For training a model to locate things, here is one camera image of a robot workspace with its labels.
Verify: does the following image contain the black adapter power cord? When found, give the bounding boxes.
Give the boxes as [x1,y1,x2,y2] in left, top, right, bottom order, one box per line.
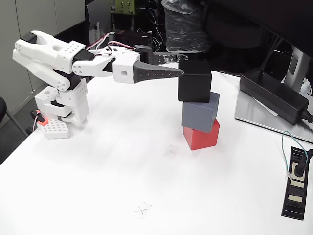
[302,109,313,127]

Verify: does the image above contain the black chair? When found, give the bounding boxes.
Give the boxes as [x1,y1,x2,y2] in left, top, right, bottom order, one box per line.
[0,96,30,138]

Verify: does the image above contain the plastic-wrapped black object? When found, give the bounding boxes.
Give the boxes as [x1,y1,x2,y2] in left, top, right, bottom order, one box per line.
[161,0,212,53]

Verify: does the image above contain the black power plug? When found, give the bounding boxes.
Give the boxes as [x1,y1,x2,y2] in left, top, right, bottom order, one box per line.
[292,149,313,178]

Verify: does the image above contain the thin green cable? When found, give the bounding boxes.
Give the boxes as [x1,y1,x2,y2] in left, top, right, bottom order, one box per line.
[281,131,309,181]

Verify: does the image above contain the clear tape mark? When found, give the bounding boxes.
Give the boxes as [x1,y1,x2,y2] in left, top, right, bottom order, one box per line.
[162,144,180,157]

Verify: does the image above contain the silver monitor stand base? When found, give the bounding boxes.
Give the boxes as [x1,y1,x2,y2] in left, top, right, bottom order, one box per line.
[234,90,313,144]

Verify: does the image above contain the green box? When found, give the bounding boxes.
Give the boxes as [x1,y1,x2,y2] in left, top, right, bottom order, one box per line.
[114,0,135,15]

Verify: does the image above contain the red cube block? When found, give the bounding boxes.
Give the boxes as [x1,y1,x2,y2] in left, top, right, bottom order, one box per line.
[182,119,220,151]

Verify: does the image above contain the black monitor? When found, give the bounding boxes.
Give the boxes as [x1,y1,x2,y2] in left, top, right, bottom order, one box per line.
[206,0,313,61]

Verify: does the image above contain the black power strip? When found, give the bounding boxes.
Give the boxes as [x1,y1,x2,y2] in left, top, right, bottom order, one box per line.
[280,146,312,220]

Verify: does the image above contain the black cube block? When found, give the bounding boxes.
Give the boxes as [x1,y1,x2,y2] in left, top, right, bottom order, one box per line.
[178,59,212,103]

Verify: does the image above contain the red white black servo cable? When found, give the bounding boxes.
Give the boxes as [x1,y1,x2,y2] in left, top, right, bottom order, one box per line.
[87,33,137,56]

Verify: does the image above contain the grey cube block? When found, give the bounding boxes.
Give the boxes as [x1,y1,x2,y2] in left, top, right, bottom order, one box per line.
[181,92,220,134]

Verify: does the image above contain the orange connector clamp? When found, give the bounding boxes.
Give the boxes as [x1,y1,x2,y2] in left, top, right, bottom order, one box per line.
[30,110,47,127]

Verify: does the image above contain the black box with red strip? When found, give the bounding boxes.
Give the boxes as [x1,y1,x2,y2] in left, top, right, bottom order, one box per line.
[114,29,154,53]

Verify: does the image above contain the silver monitor stand neck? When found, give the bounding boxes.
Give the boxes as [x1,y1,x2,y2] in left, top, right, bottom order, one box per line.
[283,46,312,91]

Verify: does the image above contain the crumpled white plastic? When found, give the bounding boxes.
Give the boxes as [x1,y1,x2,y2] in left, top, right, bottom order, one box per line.
[300,77,313,96]

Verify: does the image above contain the black power adapter brick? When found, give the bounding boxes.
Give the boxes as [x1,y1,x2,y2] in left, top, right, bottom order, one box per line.
[239,70,310,125]

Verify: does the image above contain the silver upright device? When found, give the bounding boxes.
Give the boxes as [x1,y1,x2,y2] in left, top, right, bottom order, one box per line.
[104,31,115,48]

